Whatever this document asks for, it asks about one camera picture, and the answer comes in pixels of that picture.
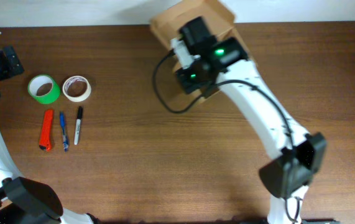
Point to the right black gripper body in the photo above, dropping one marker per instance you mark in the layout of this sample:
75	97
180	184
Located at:
190	78

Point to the green tape roll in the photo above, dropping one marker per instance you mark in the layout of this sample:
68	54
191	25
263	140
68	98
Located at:
44	80

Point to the brown cardboard box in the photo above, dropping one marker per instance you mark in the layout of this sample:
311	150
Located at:
171	25

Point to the white masking tape roll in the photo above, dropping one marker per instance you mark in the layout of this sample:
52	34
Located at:
70	81

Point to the red utility knife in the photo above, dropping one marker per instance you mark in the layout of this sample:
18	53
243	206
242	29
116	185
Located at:
44	141

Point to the blue ballpoint pen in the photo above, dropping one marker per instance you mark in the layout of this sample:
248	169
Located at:
64	132

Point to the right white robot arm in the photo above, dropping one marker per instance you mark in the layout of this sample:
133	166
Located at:
296	155

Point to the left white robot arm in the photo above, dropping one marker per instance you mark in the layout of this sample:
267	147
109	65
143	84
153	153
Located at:
23	200

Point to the black and white marker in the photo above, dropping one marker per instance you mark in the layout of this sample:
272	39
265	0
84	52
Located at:
78	125

